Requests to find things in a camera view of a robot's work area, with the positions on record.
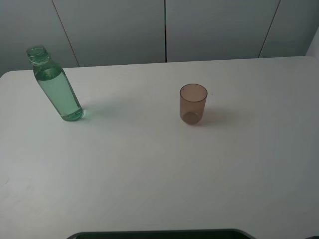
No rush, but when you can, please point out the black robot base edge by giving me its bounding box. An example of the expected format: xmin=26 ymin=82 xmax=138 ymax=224
xmin=69 ymin=229 xmax=253 ymax=239

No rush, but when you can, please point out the pink translucent plastic cup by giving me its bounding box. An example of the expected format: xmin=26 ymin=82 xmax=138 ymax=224
xmin=179 ymin=84 xmax=208 ymax=124

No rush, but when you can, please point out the green transparent water bottle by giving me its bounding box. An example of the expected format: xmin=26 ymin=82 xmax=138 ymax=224
xmin=26 ymin=45 xmax=83 ymax=121

